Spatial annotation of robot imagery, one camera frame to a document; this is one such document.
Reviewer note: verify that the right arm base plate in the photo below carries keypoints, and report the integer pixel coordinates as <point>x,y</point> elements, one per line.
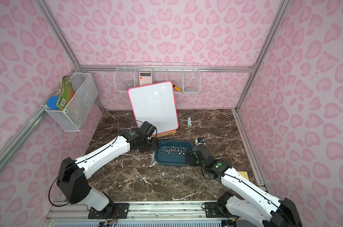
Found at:
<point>216,210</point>

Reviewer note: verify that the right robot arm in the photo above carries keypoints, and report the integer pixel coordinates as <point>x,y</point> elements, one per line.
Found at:
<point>257,206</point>

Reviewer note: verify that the white wire wall basket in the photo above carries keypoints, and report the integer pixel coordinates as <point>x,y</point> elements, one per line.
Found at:
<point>187,78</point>

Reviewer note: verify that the teal plastic storage box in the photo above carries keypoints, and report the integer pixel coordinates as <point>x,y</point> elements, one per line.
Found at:
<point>173,159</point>

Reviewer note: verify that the pink calculator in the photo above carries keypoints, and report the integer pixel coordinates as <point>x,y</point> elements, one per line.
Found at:
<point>145,78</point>

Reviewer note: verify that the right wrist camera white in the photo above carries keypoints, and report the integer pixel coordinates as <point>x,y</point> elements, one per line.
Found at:
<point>200,140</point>

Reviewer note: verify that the white mesh side basket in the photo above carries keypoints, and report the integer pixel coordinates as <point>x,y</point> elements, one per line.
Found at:
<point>74,115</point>

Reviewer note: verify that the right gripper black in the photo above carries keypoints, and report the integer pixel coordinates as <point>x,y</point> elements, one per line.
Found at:
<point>194,154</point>

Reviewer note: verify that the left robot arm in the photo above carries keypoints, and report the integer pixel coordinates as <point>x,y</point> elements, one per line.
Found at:
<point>73,174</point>

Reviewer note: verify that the green paper packets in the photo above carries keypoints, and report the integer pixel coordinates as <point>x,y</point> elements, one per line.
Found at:
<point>66,93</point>

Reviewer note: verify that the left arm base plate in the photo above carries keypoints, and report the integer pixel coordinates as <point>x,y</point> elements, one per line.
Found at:
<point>110,212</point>

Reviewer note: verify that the pile of wing nuts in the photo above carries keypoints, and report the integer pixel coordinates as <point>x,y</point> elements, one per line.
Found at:
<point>173,150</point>

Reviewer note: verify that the metal bowl in basket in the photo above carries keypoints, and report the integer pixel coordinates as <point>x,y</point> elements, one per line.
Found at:
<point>129,86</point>

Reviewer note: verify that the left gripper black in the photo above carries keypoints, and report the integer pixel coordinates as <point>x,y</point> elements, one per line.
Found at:
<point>150,144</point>

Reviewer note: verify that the blue round lid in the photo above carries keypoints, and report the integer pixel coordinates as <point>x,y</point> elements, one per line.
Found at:
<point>52,103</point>

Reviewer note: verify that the pink framed whiteboard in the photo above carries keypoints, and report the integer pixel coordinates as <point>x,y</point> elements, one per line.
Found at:
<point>155,103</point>

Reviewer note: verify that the wooden easel stand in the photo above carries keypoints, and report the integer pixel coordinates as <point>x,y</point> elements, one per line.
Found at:
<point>170,133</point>

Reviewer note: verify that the yellow marker pen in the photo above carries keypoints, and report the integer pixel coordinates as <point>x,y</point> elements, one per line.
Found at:
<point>178,89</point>

